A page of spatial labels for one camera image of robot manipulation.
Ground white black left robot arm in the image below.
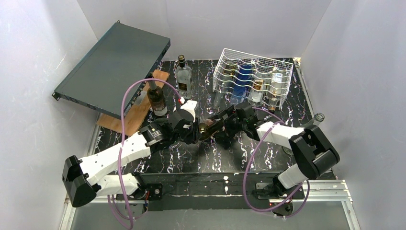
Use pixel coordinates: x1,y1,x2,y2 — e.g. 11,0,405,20
62,110,201,207

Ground clear bottle white label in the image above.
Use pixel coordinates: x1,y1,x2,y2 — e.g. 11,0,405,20
268,70,284,114

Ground dark grey rack server box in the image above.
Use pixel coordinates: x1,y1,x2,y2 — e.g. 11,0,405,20
52,21,170,119

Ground dark bottle on wooden board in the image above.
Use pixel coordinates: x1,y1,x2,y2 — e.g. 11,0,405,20
147,80,168,116

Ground dark green wine bottle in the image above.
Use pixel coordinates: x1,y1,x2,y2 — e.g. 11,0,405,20
199,119,226,141

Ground brown wooden board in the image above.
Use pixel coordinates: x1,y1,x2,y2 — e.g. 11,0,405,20
96,83,151,136

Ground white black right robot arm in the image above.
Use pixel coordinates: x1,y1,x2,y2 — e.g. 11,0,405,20
204,103,340,192

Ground white wire wine rack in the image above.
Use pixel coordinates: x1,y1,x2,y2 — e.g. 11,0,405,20
213,48,294,110

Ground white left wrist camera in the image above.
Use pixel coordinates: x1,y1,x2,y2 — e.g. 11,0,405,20
179,97,198,120

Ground blue square glass bottle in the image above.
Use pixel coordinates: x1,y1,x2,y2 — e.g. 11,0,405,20
230,65,252,104

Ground clear square bottle black cap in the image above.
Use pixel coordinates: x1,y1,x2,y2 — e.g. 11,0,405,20
175,55,192,99

